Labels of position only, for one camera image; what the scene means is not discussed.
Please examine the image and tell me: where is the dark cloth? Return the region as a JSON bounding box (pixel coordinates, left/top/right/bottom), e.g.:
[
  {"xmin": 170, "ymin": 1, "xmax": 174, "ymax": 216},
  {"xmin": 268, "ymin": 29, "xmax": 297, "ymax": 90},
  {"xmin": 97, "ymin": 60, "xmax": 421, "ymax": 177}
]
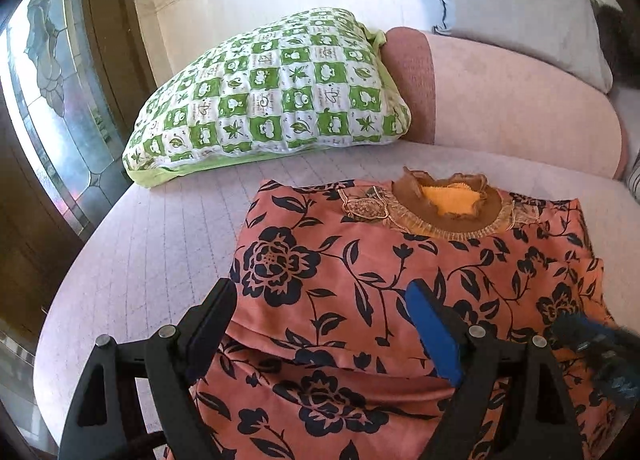
[{"xmin": 590, "ymin": 0, "xmax": 640, "ymax": 91}]

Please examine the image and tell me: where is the stained glass window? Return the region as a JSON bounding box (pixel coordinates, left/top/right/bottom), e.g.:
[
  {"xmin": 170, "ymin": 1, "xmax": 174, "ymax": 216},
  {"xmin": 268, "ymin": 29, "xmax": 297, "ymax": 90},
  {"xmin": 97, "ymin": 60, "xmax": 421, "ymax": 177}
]
[{"xmin": 0, "ymin": 0, "xmax": 133, "ymax": 241}]

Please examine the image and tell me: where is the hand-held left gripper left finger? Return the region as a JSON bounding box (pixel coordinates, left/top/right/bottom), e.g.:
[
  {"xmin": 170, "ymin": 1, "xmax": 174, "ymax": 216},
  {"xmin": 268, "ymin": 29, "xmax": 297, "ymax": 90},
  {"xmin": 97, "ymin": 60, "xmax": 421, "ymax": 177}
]
[{"xmin": 57, "ymin": 277, "xmax": 238, "ymax": 460}]

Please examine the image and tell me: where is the brown wooden window frame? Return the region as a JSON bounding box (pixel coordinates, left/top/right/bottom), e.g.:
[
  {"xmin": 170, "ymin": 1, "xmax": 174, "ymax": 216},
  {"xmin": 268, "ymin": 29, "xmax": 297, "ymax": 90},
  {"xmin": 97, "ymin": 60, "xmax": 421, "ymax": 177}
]
[{"xmin": 0, "ymin": 0, "xmax": 166, "ymax": 441}]

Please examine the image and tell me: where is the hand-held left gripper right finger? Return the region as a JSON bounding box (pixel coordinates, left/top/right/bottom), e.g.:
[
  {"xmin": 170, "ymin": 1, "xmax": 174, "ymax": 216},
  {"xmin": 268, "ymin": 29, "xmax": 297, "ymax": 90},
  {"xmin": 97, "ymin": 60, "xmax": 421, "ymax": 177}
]
[{"xmin": 404, "ymin": 280, "xmax": 583, "ymax": 460}]

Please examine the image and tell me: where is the green checked pillow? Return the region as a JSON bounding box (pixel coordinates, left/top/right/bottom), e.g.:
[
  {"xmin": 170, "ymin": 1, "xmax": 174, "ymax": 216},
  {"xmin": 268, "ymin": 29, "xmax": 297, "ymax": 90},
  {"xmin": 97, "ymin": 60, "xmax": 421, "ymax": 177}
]
[{"xmin": 122, "ymin": 8, "xmax": 412, "ymax": 188}]

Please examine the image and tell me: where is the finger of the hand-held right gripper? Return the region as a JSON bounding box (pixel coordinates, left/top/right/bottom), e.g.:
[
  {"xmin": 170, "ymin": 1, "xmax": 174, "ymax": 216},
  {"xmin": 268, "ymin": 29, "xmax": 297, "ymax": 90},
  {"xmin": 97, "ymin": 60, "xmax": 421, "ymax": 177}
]
[{"xmin": 550, "ymin": 310, "xmax": 640, "ymax": 411}]

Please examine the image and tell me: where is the orange floral garment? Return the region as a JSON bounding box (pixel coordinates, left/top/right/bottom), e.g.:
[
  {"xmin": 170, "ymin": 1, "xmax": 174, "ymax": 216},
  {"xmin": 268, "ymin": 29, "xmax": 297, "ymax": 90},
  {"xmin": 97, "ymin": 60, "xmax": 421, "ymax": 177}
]
[{"xmin": 187, "ymin": 167, "xmax": 618, "ymax": 460}]

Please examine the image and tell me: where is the striped cloth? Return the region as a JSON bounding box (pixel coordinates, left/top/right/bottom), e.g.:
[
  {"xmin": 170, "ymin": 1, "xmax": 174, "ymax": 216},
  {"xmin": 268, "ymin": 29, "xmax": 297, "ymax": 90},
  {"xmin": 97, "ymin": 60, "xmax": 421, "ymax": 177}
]
[{"xmin": 622, "ymin": 150, "xmax": 640, "ymax": 203}]

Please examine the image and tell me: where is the pink quilted bolster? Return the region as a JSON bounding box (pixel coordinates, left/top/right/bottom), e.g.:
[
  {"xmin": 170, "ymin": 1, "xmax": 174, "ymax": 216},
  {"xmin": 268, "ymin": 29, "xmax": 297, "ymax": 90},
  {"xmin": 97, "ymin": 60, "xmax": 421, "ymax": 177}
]
[{"xmin": 382, "ymin": 26, "xmax": 632, "ymax": 180}]

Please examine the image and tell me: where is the grey pillow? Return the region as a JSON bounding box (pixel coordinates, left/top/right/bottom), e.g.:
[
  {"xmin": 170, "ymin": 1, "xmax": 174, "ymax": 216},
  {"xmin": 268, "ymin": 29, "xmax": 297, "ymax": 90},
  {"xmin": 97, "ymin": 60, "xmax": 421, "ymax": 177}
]
[{"xmin": 425, "ymin": 0, "xmax": 615, "ymax": 94}]

